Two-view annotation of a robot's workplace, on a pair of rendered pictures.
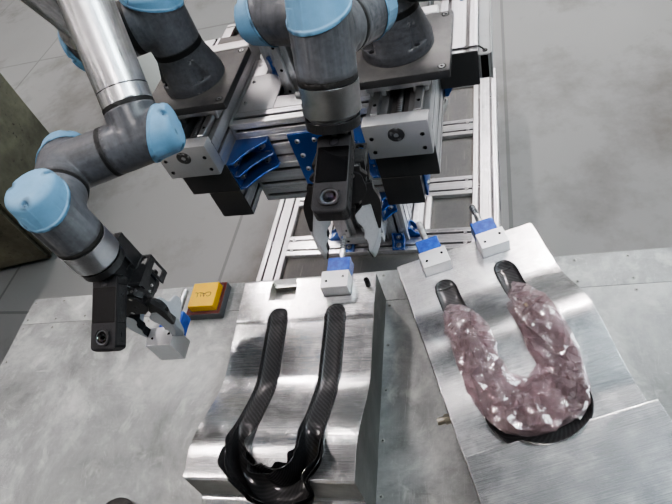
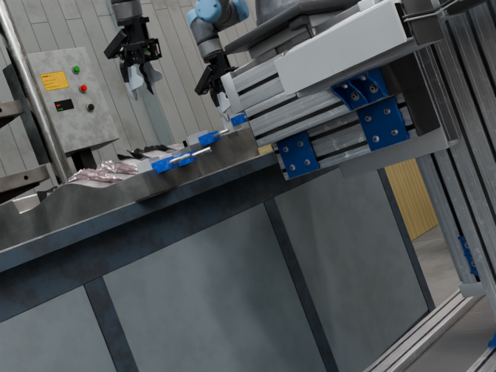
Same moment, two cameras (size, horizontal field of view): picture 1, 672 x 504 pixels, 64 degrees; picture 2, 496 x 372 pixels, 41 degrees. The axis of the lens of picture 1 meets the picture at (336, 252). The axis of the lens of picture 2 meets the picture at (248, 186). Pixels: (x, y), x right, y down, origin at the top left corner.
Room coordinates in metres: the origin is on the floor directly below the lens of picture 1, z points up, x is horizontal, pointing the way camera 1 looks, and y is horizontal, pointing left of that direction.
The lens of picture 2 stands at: (1.24, -1.68, 0.79)
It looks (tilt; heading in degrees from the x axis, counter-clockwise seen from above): 2 degrees down; 108
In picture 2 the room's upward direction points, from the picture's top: 21 degrees counter-clockwise
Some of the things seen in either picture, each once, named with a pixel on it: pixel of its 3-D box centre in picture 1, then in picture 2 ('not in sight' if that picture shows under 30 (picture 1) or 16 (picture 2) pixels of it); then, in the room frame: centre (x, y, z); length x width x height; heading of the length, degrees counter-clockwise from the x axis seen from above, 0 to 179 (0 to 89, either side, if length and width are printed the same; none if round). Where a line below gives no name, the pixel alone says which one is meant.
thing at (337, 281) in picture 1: (340, 265); (212, 137); (0.65, 0.00, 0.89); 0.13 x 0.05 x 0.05; 156
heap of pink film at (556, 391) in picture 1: (512, 346); (88, 178); (0.36, -0.18, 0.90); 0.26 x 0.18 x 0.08; 173
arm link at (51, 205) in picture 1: (54, 212); (203, 25); (0.64, 0.33, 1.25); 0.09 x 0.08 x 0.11; 175
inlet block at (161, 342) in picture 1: (175, 320); (243, 118); (0.66, 0.32, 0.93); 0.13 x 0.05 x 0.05; 156
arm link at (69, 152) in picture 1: (74, 165); (227, 12); (0.73, 0.30, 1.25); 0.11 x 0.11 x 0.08; 85
